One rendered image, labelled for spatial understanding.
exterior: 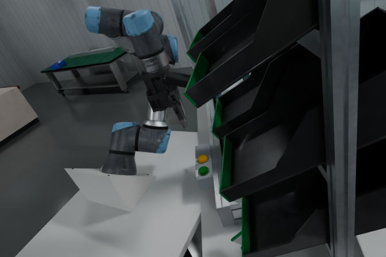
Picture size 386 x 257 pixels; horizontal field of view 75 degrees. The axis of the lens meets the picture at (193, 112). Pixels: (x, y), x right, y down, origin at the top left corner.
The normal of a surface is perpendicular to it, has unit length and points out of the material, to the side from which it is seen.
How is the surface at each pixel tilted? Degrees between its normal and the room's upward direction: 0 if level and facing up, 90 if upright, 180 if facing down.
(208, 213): 0
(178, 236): 0
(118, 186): 90
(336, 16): 90
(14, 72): 90
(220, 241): 0
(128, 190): 90
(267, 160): 25
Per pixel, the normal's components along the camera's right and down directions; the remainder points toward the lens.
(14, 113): 0.85, 0.00
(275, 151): -0.66, -0.68
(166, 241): -0.29, -0.83
